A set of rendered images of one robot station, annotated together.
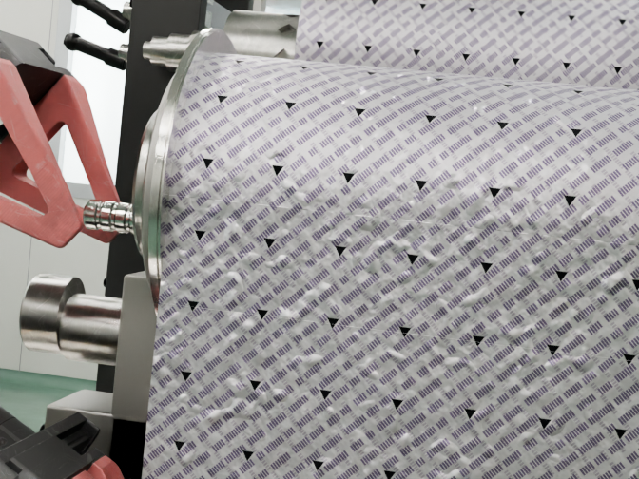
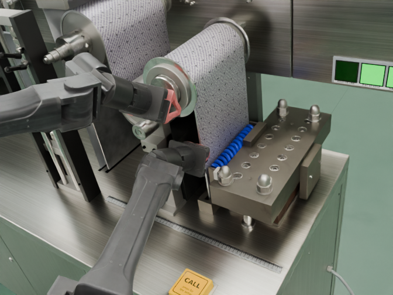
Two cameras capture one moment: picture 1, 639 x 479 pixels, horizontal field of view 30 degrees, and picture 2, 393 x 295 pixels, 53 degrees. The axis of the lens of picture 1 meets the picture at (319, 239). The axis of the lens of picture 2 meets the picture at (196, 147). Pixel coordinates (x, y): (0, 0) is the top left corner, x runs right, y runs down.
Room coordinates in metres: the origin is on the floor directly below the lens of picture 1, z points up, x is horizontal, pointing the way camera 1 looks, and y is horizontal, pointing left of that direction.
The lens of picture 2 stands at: (0.12, 0.73, 1.65)
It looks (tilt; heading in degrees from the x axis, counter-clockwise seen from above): 35 degrees down; 300
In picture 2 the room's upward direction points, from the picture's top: 10 degrees counter-clockwise
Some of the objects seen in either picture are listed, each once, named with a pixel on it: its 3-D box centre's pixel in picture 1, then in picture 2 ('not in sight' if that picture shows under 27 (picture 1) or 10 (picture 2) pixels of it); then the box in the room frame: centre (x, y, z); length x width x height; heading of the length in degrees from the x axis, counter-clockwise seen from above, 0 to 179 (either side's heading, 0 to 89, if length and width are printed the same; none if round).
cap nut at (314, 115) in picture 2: not in sight; (314, 111); (0.28, -0.22, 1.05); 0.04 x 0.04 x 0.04
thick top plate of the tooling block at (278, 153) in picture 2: not in sight; (275, 155); (0.35, -0.07, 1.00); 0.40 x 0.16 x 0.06; 81
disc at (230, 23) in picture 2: not in sight; (224, 45); (0.52, -0.19, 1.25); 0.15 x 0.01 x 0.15; 171
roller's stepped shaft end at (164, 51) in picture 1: (187, 53); (54, 55); (0.82, 0.10, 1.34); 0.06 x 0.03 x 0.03; 81
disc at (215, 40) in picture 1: (203, 188); (169, 88); (0.56, 0.06, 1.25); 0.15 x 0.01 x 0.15; 171
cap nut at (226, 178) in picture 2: not in sight; (225, 173); (0.43, 0.09, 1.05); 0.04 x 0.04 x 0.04
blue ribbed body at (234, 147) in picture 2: not in sight; (235, 147); (0.46, -0.05, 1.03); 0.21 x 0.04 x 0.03; 81
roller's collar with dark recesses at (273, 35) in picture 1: (274, 61); (73, 45); (0.81, 0.04, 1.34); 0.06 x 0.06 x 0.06; 81
